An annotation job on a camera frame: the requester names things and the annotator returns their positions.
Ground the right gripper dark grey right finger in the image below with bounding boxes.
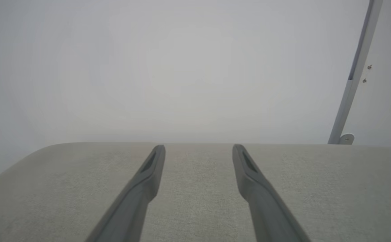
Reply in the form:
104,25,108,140
232,144,312,242

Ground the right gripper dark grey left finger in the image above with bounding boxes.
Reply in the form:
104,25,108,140
85,145,166,242

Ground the grey metal pole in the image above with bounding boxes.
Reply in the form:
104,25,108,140
327,0,383,145

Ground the white wall bracket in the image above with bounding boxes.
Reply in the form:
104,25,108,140
339,133,355,145

